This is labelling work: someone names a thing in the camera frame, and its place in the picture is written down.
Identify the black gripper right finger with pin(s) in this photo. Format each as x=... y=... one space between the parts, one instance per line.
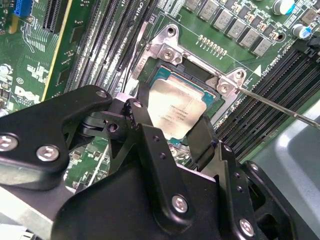
x=201 y=142

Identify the thin metal locking lever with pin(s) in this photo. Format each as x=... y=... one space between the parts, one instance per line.
x=275 y=106

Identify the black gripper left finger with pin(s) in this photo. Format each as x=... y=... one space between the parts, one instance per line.
x=155 y=165

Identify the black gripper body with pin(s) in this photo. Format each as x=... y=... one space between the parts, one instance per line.
x=112 y=212

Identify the silver CPU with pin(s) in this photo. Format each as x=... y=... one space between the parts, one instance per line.
x=175 y=105

